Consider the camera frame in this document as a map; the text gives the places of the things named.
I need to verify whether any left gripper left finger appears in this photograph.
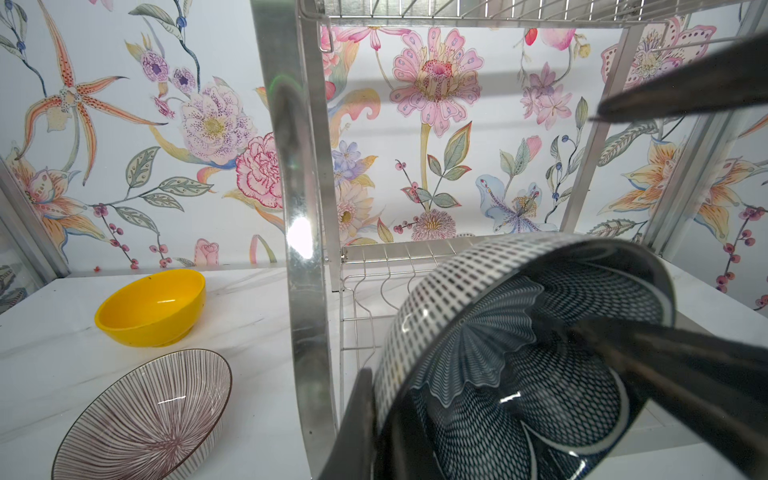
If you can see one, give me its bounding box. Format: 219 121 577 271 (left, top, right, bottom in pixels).
319 368 376 480

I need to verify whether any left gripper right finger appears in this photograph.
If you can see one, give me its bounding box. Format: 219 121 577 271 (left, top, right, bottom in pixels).
569 318 767 479

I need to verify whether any black white patterned bowl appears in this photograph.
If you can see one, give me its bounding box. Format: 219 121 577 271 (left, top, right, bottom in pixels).
373 233 675 479

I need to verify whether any silver two-tier dish rack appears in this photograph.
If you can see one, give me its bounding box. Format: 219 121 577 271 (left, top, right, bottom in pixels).
250 0 768 480

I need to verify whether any purple striped glass bowl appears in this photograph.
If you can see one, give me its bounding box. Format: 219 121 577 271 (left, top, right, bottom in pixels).
51 348 233 479

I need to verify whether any yellow plastic bowl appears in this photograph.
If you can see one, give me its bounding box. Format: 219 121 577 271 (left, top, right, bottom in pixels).
94 269 206 348

